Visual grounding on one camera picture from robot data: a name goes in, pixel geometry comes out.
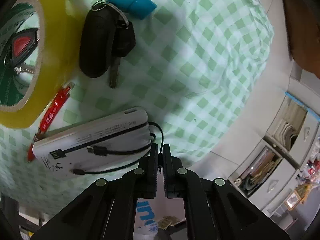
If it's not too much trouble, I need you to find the red black small key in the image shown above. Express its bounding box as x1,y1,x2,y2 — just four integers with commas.
1,28,40,75

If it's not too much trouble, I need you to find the white nightstand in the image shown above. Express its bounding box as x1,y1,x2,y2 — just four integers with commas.
265,92,319,170
227,139,301,210

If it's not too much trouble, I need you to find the white power bank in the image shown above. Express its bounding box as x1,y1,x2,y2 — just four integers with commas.
32,107,156,179

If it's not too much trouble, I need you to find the yellow tape roll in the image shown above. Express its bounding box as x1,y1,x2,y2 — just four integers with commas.
1,0,82,128

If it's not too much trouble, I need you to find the brown bean bag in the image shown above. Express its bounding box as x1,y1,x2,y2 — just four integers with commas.
283,0,319,77

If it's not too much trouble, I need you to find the red pen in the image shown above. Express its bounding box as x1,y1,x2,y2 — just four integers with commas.
27,82,74,163

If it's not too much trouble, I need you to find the green checkered cloth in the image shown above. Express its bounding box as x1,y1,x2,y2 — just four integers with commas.
0,0,275,217

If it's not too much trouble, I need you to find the grey cardboard box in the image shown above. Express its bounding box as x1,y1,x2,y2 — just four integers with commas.
133,197,185,239

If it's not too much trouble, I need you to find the framed picture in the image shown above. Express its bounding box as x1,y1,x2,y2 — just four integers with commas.
284,190,301,210

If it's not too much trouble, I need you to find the black car key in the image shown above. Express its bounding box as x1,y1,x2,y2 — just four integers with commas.
79,0,136,88

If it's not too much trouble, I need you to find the left white nightstand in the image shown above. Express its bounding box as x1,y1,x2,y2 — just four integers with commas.
265,92,319,170

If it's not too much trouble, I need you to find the right white nightstand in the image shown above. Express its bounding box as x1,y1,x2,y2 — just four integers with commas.
227,139,301,210

